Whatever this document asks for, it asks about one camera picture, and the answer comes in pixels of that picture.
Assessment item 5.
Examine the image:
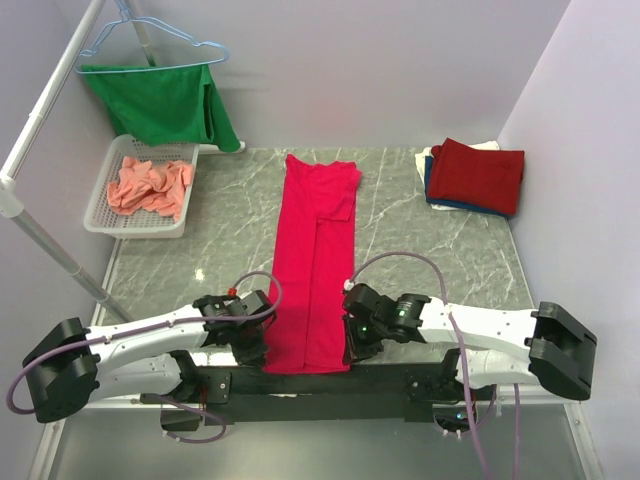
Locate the pink-red t-shirt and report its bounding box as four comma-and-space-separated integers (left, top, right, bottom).
264, 155, 361, 374

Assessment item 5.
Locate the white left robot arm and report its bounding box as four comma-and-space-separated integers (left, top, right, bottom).
23, 290, 275, 423

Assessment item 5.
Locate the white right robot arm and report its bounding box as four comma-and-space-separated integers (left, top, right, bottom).
343, 282, 597, 401

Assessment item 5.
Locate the blue folded t-shirt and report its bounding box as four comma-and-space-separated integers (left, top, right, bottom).
423, 155, 507, 218

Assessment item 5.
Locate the salmon orange t-shirt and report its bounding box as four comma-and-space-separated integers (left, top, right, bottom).
107, 156, 195, 222

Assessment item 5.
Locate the white plastic laundry basket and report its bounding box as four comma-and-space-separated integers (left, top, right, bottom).
84, 135, 199, 239

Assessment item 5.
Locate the dark red folded t-shirt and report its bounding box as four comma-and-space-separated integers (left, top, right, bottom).
426, 138, 525, 217

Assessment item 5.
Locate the green hanging t-shirt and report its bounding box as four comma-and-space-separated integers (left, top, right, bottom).
81, 65, 241, 153

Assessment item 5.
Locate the white clothes rack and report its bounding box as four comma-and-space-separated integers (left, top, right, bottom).
0, 0, 247, 326

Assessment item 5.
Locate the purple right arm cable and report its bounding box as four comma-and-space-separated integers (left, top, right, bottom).
345, 250, 524, 480

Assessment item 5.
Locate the aluminium rail frame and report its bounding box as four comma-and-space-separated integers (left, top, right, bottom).
27, 363, 606, 480

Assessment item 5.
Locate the light blue wire hanger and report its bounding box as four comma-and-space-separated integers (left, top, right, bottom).
76, 1, 230, 71

